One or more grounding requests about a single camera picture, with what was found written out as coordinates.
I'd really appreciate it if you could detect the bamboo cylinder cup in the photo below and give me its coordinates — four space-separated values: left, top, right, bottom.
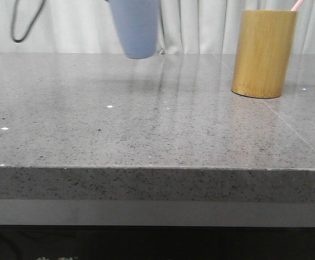
232 10 297 99

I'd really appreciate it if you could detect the blue plastic cup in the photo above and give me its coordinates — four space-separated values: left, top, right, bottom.
108 0 160 59

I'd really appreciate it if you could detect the pink chopstick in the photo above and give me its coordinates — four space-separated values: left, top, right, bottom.
291 0 304 11

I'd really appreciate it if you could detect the black cable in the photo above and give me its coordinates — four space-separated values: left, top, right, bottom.
10 0 47 43

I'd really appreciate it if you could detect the grey-white curtain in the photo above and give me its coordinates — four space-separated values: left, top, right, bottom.
0 1 315 54

